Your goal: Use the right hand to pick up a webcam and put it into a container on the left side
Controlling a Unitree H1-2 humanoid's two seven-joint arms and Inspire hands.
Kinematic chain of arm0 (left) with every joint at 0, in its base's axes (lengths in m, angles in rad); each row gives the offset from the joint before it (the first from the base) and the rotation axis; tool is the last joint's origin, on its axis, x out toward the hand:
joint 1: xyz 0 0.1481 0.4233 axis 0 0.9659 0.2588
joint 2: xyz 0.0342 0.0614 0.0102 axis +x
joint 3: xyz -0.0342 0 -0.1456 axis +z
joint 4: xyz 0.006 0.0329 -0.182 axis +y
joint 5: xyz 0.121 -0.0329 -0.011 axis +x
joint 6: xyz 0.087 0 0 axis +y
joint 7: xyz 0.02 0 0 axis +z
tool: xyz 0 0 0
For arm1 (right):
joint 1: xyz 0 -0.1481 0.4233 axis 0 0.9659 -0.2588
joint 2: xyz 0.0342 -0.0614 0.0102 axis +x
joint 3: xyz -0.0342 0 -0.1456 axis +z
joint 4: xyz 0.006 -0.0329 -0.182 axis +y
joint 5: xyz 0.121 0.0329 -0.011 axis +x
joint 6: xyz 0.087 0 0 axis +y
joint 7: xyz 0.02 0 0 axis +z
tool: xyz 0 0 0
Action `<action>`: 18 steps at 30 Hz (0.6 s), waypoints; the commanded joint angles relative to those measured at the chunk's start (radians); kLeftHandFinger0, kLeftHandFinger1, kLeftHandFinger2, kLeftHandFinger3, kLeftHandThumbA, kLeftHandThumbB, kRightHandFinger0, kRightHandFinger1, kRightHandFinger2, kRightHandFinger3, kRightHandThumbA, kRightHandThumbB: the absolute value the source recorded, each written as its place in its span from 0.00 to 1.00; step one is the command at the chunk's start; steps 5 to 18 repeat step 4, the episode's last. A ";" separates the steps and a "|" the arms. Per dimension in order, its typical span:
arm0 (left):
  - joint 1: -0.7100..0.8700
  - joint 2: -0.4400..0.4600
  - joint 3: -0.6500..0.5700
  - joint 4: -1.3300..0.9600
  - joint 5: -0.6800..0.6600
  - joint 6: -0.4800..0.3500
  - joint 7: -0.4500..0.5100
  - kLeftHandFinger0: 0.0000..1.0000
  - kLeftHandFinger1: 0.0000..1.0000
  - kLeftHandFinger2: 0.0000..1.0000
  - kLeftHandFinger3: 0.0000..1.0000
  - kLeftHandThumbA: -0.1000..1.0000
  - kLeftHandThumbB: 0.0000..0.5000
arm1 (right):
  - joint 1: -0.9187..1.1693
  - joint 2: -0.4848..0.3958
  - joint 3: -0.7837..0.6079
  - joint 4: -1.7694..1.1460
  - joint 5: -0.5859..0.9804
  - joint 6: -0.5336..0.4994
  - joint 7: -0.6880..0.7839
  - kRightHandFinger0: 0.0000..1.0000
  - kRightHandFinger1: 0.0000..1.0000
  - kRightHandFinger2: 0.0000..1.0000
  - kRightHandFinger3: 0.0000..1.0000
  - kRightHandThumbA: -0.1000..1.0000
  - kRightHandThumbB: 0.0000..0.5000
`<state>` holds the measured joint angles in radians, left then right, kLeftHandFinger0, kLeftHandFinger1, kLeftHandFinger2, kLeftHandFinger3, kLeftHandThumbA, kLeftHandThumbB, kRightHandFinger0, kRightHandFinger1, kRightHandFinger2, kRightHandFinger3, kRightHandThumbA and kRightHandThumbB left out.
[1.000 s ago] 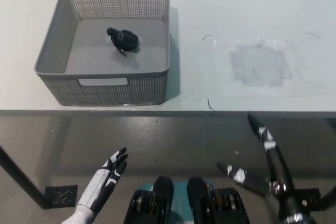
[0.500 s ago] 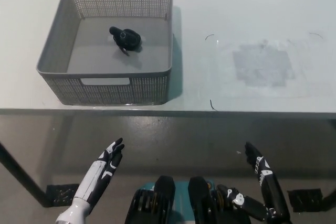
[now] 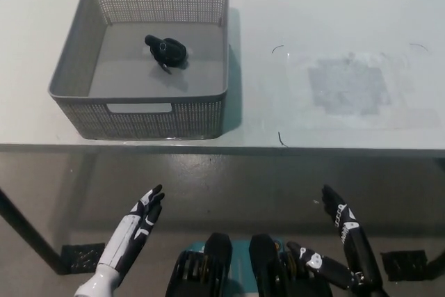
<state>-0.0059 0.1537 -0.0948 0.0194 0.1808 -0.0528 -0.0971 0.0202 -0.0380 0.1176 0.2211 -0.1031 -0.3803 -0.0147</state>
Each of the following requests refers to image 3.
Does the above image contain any grey perforated plastic basket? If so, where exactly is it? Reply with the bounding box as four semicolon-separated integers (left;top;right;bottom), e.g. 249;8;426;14
49;0;231;141

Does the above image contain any black webcam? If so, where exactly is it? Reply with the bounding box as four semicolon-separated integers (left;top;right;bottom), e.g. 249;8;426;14
144;33;191;75

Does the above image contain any black teal robot torso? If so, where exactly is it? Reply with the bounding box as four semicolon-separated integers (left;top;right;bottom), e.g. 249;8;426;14
164;232;333;297

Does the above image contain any black metal table leg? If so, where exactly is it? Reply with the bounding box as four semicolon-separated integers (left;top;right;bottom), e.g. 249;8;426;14
428;246;445;268
0;187;72;275

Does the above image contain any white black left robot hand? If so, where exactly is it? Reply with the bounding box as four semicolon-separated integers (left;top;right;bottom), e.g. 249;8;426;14
96;184;165;280

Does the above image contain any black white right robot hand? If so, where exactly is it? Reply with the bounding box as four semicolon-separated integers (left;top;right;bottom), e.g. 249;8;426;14
286;184;389;297

